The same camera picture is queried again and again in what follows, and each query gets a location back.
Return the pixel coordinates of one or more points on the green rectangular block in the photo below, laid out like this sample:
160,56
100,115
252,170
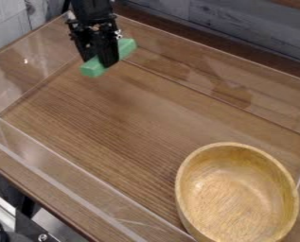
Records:
94,69

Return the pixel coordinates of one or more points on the brown wooden bowl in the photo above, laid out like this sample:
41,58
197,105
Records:
236,195

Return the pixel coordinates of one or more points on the black metal stand base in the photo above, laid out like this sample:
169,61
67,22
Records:
27,231

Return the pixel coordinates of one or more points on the clear acrylic enclosure wall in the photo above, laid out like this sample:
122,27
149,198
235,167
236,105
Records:
91,145

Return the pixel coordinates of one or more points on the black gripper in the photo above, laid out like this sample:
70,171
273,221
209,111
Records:
93,24

